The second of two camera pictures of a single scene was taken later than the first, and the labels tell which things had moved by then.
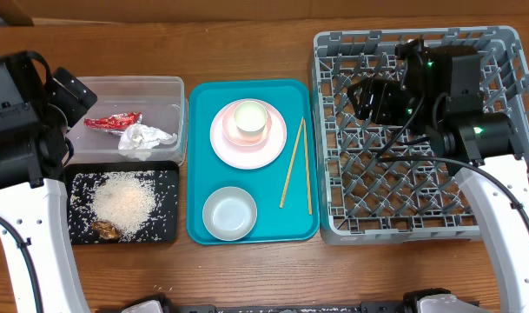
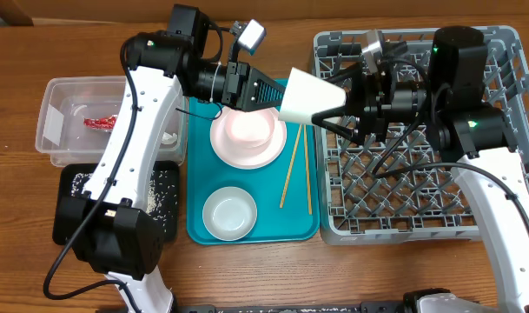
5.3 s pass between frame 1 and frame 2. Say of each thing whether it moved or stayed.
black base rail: stayed
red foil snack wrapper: stayed
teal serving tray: stayed
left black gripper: moved
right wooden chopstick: stayed
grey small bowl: stayed
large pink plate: stayed
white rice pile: moved
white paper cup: moved
